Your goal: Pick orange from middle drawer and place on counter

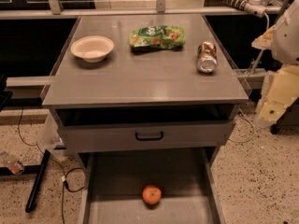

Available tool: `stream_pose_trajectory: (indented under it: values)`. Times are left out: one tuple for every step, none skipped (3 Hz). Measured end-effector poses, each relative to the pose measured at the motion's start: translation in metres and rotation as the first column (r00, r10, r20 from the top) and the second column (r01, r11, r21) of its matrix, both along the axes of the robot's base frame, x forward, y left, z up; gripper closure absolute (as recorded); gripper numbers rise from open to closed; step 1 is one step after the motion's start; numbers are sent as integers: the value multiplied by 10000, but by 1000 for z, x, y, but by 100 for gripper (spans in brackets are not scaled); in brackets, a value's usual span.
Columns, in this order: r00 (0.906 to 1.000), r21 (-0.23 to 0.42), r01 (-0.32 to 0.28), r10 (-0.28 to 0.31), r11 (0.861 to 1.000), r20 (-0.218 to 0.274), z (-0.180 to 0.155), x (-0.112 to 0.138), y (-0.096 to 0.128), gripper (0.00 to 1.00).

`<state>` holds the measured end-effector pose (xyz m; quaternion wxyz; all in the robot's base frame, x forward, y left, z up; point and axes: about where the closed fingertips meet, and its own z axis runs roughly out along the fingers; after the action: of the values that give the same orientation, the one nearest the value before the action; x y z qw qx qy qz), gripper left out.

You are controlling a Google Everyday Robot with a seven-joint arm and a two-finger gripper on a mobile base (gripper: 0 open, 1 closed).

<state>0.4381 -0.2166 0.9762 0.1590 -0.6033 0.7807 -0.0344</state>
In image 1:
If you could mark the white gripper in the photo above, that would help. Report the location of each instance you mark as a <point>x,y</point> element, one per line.
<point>287,36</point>

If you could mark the grey top drawer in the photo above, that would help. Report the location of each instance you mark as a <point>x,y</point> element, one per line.
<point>145,127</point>

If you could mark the clear plastic bottle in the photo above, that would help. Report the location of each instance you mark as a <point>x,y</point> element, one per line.
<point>12,163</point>

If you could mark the white power strip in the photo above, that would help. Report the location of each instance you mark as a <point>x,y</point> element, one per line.
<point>253,7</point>

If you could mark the white paper bowl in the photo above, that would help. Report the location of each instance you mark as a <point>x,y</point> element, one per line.
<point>92,49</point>

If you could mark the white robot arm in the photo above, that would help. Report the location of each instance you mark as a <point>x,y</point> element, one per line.
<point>283,37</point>

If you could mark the orange fruit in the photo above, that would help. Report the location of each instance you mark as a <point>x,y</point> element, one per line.
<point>151,194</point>

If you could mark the grey drawer cabinet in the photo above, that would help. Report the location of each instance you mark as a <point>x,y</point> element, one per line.
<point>124,78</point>

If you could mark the black metal floor bar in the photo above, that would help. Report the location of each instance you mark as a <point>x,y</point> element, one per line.
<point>40,171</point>

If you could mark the green chip bag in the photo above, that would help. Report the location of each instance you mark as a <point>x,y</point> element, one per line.
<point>157,37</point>

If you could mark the crushed soda can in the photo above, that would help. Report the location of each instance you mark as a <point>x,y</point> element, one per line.
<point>207,58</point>

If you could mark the grey open middle drawer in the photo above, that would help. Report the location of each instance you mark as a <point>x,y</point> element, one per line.
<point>166,186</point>

